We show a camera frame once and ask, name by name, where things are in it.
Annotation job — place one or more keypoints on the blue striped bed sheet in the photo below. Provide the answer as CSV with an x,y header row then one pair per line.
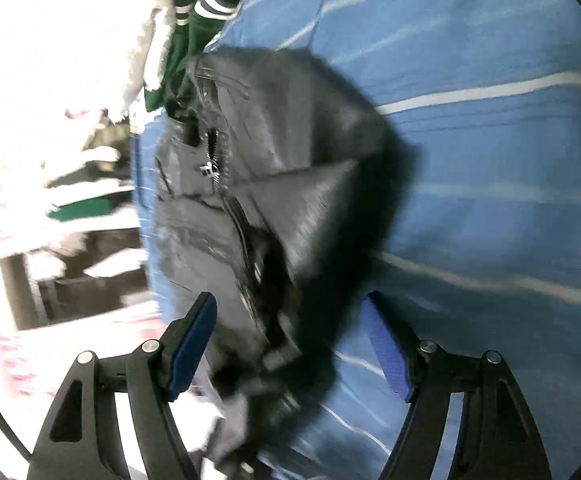
x,y
484,251

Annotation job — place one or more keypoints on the green varsity jacket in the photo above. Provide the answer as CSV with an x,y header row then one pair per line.
x,y
165,33

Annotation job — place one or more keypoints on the black leather jacket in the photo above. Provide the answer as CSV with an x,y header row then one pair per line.
x,y
276,181

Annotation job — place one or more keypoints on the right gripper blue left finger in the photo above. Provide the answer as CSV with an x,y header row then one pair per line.
x,y
80,437

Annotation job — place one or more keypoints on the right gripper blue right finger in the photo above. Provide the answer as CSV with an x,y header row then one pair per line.
x,y
497,438

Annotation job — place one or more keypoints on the cluttered storage shelf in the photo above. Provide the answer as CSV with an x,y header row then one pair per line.
x,y
70,244

